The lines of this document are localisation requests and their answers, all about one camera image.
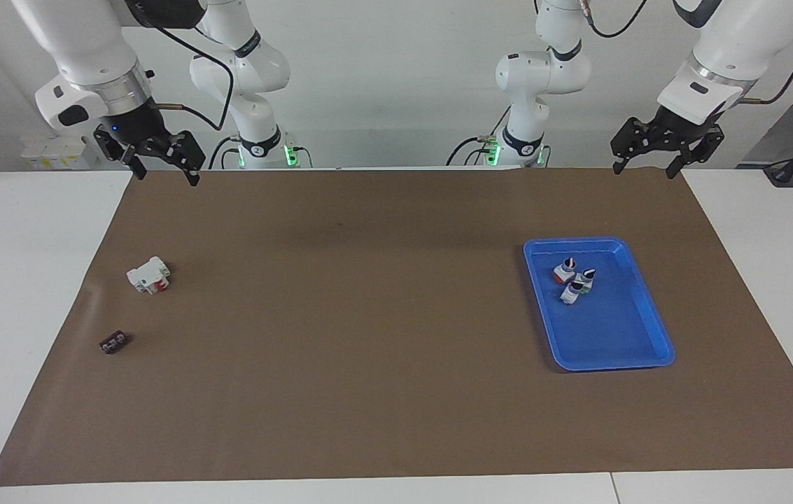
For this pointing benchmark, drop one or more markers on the small dark terminal block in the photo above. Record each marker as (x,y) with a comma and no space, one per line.
(113,343)

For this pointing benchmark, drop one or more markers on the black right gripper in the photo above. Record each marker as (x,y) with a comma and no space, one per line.
(141,136)

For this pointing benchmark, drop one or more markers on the rotary switch with red base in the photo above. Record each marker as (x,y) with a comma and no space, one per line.
(563,271)

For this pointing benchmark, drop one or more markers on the brown table mat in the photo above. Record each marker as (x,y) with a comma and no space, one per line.
(368,350)

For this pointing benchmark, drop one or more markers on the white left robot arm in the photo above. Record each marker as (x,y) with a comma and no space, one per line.
(739,42)

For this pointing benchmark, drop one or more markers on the white red circuit breaker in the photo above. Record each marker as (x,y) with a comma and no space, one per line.
(148,276)

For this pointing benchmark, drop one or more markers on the white cardboard box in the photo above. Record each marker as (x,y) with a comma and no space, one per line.
(57,152)

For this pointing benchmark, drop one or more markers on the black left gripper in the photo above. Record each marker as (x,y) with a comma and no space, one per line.
(669,136)

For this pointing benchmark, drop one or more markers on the rotary switch with green base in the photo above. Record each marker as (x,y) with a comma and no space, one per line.
(570,294)

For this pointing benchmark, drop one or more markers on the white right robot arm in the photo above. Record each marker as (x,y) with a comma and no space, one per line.
(81,42)

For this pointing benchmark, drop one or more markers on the white rotary selector switch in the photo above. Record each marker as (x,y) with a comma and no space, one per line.
(585,278)

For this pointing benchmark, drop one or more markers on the blue plastic tray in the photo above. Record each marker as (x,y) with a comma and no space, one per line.
(606,336)

